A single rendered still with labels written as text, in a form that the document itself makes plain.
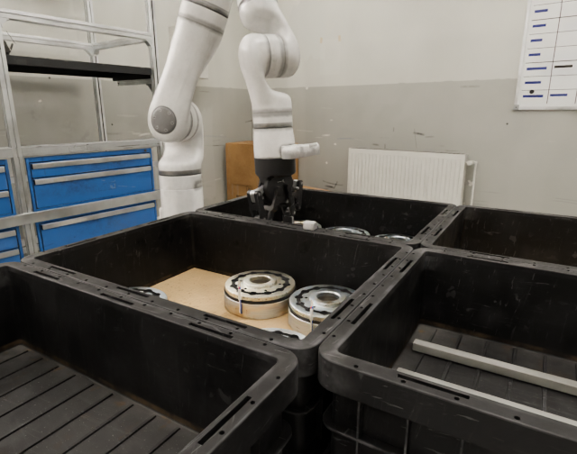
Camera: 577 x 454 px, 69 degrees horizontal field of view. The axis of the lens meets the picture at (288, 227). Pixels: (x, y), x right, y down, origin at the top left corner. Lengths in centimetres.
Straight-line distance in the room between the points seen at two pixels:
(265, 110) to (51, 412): 52
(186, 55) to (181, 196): 28
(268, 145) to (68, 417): 49
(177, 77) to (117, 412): 63
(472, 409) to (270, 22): 67
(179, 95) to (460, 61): 297
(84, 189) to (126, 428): 220
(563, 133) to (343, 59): 184
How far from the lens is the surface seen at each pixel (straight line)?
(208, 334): 35
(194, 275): 74
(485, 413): 30
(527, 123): 353
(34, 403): 51
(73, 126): 350
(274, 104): 74
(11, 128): 240
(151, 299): 42
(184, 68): 90
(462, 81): 364
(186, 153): 96
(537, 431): 30
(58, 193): 252
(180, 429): 43
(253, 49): 74
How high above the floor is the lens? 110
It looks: 15 degrees down
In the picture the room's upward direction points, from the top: straight up
